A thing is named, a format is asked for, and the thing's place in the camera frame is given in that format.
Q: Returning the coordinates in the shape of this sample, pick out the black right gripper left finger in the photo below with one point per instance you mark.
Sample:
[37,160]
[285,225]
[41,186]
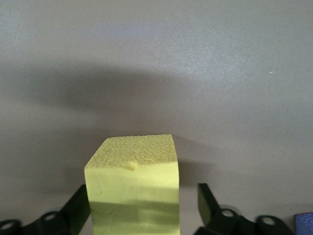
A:
[73,210]

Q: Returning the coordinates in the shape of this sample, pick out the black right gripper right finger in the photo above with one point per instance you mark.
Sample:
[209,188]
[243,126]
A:
[207,208]

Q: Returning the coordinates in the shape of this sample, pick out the yellow foam cube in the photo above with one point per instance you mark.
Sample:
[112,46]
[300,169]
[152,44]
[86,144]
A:
[132,176]

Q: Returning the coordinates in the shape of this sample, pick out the purple foam cube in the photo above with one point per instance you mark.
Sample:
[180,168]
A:
[304,225]

